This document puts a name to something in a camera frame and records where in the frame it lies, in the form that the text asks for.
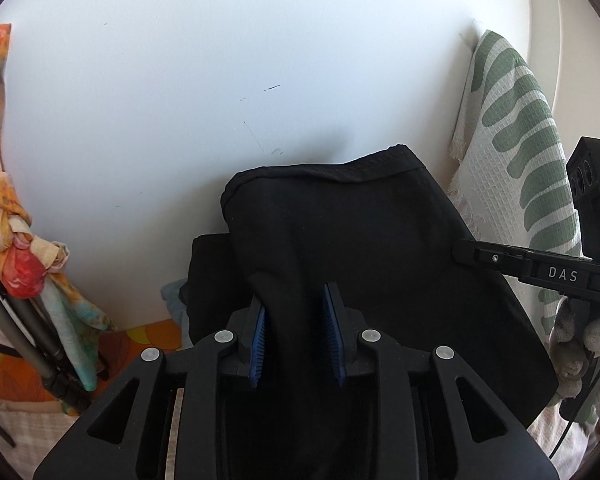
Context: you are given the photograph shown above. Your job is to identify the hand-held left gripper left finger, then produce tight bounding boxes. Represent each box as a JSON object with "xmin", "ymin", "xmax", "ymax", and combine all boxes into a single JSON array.
[{"xmin": 32, "ymin": 294, "xmax": 268, "ymax": 480}]

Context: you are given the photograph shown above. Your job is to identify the black pants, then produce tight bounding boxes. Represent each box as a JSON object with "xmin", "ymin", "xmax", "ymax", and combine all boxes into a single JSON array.
[{"xmin": 220, "ymin": 144, "xmax": 561, "ymax": 480}]

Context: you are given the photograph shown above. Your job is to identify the orange patterned bed sheet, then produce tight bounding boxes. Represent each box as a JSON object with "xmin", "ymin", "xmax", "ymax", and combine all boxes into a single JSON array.
[{"xmin": 0, "ymin": 317, "xmax": 183, "ymax": 406}]

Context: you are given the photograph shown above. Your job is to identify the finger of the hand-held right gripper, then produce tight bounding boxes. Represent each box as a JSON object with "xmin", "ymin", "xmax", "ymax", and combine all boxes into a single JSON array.
[{"xmin": 452, "ymin": 239, "xmax": 531, "ymax": 277}]

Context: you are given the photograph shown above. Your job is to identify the stack of folded clothes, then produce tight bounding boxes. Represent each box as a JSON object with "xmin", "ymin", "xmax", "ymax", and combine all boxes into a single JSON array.
[{"xmin": 160, "ymin": 232, "xmax": 241, "ymax": 353}]

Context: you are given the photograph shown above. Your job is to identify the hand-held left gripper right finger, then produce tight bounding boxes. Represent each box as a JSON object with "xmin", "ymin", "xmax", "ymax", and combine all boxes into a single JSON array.
[{"xmin": 321, "ymin": 282, "xmax": 558, "ymax": 480}]

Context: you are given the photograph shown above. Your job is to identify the orange patterned scarf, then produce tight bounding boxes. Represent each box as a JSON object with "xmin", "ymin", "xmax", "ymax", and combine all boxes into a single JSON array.
[{"xmin": 0, "ymin": 24, "xmax": 116, "ymax": 391}]

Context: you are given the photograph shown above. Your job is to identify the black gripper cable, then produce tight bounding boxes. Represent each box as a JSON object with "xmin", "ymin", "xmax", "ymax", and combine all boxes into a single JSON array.
[{"xmin": 547, "ymin": 310, "xmax": 600, "ymax": 461}]

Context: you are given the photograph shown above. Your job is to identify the green and white patterned pillow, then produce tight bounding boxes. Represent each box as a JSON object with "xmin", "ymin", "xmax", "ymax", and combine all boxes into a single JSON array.
[{"xmin": 447, "ymin": 30, "xmax": 600, "ymax": 466}]

